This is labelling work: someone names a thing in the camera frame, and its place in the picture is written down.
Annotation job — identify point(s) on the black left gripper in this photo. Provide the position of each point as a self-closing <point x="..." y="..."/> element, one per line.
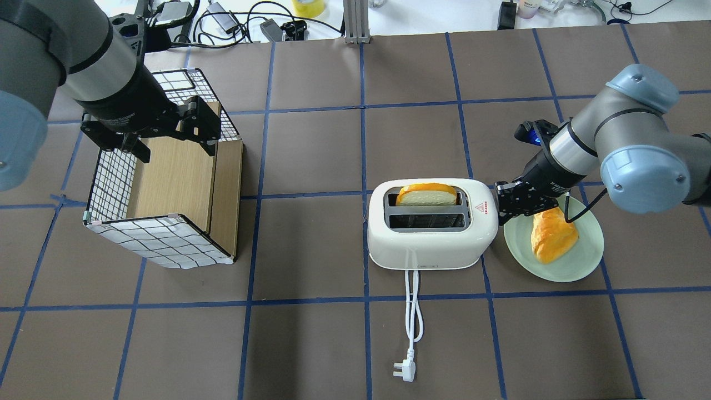
<point x="129" y="99"/>

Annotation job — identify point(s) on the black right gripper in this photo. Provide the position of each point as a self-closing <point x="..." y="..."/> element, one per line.
<point x="542" y="171"/>

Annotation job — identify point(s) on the cream white toaster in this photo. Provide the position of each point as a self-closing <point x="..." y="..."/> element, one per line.
<point x="431" y="238"/>

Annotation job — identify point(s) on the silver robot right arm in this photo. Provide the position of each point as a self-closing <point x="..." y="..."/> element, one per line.
<point x="644" y="167"/>

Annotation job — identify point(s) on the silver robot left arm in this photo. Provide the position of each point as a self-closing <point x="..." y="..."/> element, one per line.
<point x="98" y="61"/>

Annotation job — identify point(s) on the bread slice in toaster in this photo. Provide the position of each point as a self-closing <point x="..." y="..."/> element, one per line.
<point x="430" y="194"/>

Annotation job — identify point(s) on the bread slice on plate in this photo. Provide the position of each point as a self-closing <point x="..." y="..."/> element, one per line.
<point x="552" y="236"/>

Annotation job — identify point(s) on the pale green plate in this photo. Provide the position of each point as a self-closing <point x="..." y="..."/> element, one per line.
<point x="576" y="264"/>

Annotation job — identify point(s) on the wooden box with grid cloth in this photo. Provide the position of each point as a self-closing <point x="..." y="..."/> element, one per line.
<point x="181" y="209"/>

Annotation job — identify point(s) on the small black power adapter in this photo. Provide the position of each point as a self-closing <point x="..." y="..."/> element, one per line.
<point x="272" y="31"/>

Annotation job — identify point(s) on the yellow tape roll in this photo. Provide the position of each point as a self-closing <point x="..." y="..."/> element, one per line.
<point x="308" y="8"/>

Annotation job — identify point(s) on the black power adapter brick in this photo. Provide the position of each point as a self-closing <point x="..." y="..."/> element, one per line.
<point x="507" y="15"/>

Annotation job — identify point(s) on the aluminium frame post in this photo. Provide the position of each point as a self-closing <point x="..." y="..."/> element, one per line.
<point x="356" y="22"/>

